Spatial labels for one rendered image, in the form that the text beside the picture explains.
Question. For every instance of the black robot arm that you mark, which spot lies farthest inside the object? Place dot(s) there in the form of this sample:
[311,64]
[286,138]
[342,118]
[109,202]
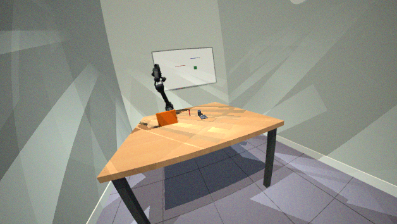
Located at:
[160,87]

